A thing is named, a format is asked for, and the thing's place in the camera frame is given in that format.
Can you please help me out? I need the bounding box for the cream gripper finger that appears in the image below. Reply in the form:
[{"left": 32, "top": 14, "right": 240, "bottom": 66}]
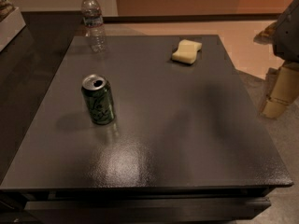
[{"left": 261, "top": 62, "right": 299, "bottom": 119}]

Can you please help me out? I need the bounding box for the green soda can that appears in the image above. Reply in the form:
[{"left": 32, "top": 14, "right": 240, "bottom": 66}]
[{"left": 81, "top": 74, "right": 115, "bottom": 125}]

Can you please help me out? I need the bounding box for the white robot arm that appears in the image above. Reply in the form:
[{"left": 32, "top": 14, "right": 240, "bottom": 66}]
[{"left": 253, "top": 0, "right": 299, "bottom": 119}]

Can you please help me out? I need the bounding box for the clear plastic water bottle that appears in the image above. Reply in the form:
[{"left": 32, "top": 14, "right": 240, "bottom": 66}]
[{"left": 81, "top": 0, "right": 107, "bottom": 52}]

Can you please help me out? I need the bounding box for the yellow sponge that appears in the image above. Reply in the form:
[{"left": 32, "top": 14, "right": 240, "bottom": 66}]
[{"left": 171, "top": 39, "right": 202, "bottom": 64}]

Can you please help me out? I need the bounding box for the white box with items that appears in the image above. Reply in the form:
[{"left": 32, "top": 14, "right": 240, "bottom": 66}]
[{"left": 0, "top": 0, "right": 26, "bottom": 51}]

